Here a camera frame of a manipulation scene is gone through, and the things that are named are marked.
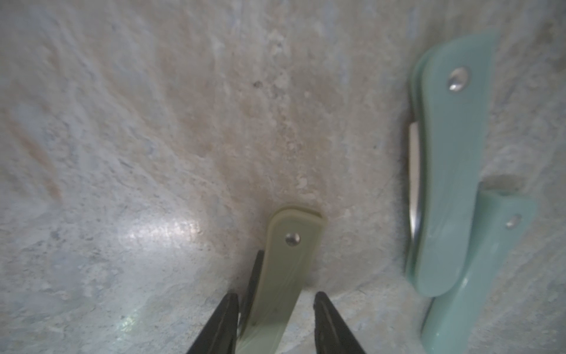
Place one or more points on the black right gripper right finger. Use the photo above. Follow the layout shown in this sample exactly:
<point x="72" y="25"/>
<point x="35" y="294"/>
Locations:
<point x="332" y="335"/>

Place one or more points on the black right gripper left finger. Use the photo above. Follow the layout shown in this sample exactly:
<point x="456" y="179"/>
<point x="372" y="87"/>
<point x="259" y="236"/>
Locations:
<point x="219" y="335"/>

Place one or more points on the olive folding knife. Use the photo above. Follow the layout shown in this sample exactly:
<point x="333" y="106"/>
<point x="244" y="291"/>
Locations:
<point x="278" y="277"/>

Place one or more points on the mint knife edge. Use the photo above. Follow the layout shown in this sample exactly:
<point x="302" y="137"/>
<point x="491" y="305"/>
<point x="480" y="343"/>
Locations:
<point x="500" y="221"/>

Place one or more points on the mint folding knife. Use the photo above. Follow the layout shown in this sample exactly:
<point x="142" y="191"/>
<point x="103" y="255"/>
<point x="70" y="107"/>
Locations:
<point x="449" y="89"/>

